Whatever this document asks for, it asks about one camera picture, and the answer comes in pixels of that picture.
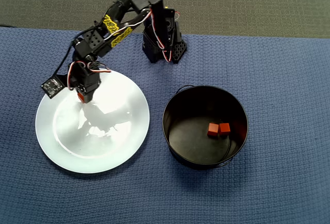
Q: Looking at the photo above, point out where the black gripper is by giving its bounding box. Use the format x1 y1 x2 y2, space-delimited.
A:
67 61 102 104

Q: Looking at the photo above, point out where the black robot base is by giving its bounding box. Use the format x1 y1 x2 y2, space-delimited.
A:
142 21 188 64

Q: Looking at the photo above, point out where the white round plate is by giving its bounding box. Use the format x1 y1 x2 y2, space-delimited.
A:
35 68 151 175

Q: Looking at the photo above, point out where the black round metal recipient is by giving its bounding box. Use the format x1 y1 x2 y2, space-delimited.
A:
161 84 249 170

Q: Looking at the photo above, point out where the blue woven cloth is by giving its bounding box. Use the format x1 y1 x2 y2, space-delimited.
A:
0 26 330 224

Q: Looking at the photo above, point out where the white red servo cable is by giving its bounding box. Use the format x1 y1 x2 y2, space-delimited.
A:
103 9 173 62
66 60 112 91

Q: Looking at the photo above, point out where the black camera circuit board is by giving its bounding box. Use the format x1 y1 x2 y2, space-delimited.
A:
40 75 64 98

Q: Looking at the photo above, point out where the black camera cable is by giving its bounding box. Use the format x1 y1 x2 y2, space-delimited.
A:
55 42 78 78

